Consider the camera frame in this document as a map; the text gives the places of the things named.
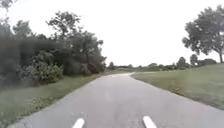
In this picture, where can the wood of trees and bushes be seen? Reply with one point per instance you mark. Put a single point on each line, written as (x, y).
(50, 56)

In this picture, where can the open grass field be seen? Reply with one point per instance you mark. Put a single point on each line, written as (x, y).
(190, 83)

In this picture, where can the large lone tree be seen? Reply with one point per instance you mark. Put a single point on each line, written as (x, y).
(208, 31)

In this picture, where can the grey asphalt path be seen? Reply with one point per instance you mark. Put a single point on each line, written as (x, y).
(115, 100)

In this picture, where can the distant row of trees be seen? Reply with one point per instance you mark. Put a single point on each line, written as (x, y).
(166, 66)

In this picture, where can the grass verge beside wood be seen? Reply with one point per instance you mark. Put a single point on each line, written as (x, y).
(33, 96)

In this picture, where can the robot's own part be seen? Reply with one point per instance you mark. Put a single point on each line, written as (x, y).
(149, 122)
(78, 123)

